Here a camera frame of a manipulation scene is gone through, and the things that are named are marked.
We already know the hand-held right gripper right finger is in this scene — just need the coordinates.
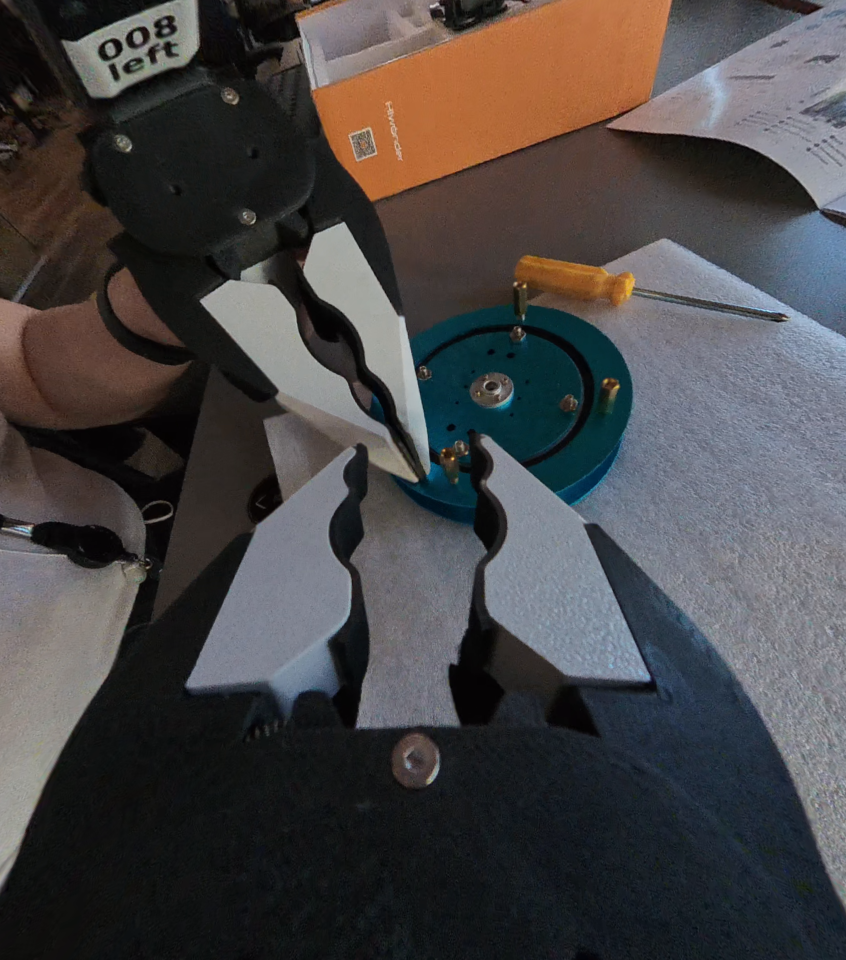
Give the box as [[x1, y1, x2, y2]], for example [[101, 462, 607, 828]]
[[451, 431, 654, 726]]

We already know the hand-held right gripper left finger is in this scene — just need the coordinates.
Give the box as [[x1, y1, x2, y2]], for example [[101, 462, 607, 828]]
[[186, 444, 371, 726]]

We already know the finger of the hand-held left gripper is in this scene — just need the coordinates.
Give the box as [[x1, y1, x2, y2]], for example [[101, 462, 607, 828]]
[[201, 258, 427, 483], [294, 222, 433, 481]]

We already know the blue round metal turntable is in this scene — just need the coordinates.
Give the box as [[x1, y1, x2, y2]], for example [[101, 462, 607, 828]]
[[374, 303, 634, 526]]

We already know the yellow handled screwdriver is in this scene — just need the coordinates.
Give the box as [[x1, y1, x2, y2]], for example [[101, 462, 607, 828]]
[[514, 255, 790, 324]]

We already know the person's left forearm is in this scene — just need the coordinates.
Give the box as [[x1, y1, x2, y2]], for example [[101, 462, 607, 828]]
[[0, 283, 202, 430]]

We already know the black round desk badge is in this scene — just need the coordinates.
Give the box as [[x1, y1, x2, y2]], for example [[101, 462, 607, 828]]
[[246, 474, 285, 526]]

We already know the orange cardboard box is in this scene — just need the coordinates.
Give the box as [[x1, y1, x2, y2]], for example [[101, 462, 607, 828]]
[[297, 0, 673, 202]]

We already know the white foam sheet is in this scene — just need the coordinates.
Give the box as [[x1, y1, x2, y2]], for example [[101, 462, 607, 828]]
[[264, 238, 846, 960]]

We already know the printed instruction manual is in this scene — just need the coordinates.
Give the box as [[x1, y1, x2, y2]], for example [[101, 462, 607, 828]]
[[609, 0, 846, 245]]

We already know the black strap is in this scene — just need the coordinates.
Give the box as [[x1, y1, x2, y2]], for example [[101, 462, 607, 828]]
[[0, 498, 155, 573]]

